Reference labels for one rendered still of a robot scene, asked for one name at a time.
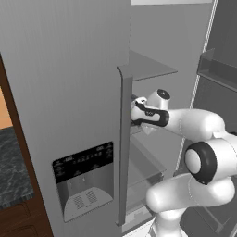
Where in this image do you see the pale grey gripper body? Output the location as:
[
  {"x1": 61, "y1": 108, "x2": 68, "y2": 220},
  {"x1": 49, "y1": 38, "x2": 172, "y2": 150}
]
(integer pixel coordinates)
[{"x1": 131, "y1": 119, "x2": 157, "y2": 137}]

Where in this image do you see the clear fridge drawer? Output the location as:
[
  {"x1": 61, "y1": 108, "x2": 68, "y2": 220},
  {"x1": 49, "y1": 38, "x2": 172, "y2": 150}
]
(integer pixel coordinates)
[{"x1": 125, "y1": 134, "x2": 168, "y2": 207}]

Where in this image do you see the glass fridge shelf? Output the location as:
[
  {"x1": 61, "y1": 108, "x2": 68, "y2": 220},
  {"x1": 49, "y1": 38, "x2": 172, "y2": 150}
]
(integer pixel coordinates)
[{"x1": 129, "y1": 49, "x2": 179, "y2": 83}]

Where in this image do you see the open grey fridge door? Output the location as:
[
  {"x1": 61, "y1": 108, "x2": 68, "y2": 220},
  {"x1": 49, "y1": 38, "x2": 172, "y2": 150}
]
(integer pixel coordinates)
[{"x1": 174, "y1": 0, "x2": 237, "y2": 237}]

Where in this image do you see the dark fridge door bin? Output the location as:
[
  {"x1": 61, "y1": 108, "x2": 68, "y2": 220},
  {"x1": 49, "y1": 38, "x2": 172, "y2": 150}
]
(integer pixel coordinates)
[{"x1": 196, "y1": 47, "x2": 237, "y2": 94}]

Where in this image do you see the grey fridge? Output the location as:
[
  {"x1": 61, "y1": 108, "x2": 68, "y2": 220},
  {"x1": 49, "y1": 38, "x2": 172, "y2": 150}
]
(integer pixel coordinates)
[{"x1": 121, "y1": 0, "x2": 217, "y2": 235}]

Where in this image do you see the grey fridge door with dispenser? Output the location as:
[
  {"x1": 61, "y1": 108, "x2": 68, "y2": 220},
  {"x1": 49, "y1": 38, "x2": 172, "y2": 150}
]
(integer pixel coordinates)
[{"x1": 0, "y1": 0, "x2": 131, "y2": 237}]

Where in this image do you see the brown wooden cabinet panel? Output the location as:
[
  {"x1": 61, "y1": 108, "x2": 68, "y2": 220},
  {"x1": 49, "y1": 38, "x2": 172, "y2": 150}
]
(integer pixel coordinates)
[{"x1": 0, "y1": 53, "x2": 54, "y2": 237}]

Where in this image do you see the brown wooden drawer front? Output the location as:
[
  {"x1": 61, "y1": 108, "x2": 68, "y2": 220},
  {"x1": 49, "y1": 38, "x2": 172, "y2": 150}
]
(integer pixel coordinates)
[{"x1": 0, "y1": 200, "x2": 42, "y2": 237}]

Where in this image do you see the grey fridge door handle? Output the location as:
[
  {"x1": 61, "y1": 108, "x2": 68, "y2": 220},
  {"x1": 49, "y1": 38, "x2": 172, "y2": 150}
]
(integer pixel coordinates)
[{"x1": 115, "y1": 64, "x2": 134, "y2": 228}]

